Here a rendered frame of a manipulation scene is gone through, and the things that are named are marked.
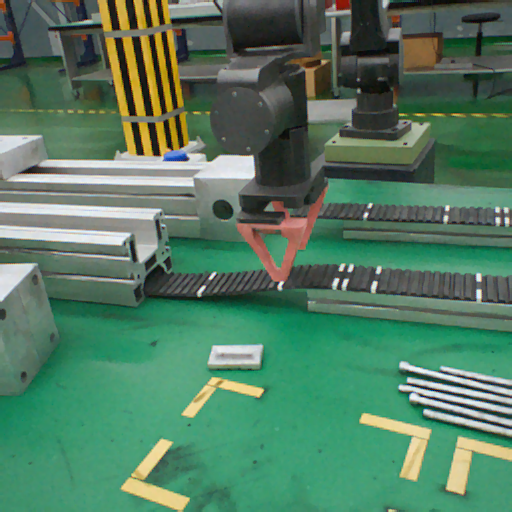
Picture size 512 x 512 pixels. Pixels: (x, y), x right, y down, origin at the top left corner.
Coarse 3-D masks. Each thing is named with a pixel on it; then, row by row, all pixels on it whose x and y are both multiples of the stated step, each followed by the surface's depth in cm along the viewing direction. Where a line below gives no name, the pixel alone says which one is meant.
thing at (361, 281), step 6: (360, 270) 63; (366, 270) 63; (372, 270) 63; (354, 276) 62; (360, 276) 62; (366, 276) 62; (354, 282) 61; (360, 282) 61; (366, 282) 60; (354, 288) 60; (360, 288) 60; (366, 288) 60
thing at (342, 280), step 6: (342, 264) 64; (342, 270) 63; (348, 270) 63; (354, 270) 63; (336, 276) 62; (342, 276) 62; (348, 276) 62; (336, 282) 61; (342, 282) 61; (348, 282) 61; (330, 288) 61; (336, 288) 60; (342, 288) 60; (348, 288) 60
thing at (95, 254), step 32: (0, 224) 79; (32, 224) 77; (64, 224) 75; (96, 224) 73; (128, 224) 71; (160, 224) 72; (0, 256) 71; (32, 256) 69; (64, 256) 67; (96, 256) 67; (128, 256) 66; (160, 256) 72; (64, 288) 70; (96, 288) 68; (128, 288) 66
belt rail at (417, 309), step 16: (320, 304) 62; (336, 304) 62; (352, 304) 62; (368, 304) 61; (384, 304) 60; (400, 304) 59; (416, 304) 58; (432, 304) 58; (448, 304) 57; (464, 304) 57; (480, 304) 56; (496, 304) 56; (416, 320) 59; (432, 320) 59; (448, 320) 58; (464, 320) 57; (480, 320) 57; (496, 320) 56
